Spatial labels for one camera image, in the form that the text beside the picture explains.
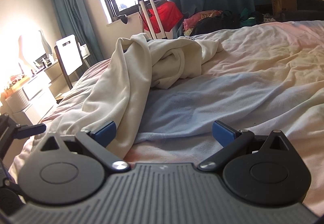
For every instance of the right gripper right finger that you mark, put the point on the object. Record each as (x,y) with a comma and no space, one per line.
(232,142)

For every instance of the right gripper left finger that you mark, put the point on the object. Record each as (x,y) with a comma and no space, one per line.
(97,141)

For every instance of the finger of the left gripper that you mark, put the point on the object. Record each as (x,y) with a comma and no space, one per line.
(25,131)

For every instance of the cream white garment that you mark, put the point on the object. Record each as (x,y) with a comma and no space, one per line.
(117,90)

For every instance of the pile of clothes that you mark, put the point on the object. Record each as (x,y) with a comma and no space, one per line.
(205,22)

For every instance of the white dresser with items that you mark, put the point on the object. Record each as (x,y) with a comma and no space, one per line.
(31,98)

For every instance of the pastel tie-dye bed duvet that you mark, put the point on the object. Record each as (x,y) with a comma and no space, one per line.
(266,77)

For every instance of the white chair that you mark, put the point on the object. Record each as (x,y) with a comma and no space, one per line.
(69,57)

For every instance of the teal curtain left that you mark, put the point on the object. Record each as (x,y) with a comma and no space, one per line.
(72,18)

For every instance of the red bag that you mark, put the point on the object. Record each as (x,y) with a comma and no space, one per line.
(168,13)

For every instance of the brown paper bag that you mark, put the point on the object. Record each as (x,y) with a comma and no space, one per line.
(279,6)

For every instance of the black sofa chair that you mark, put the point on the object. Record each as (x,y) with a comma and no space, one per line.
(306,10)

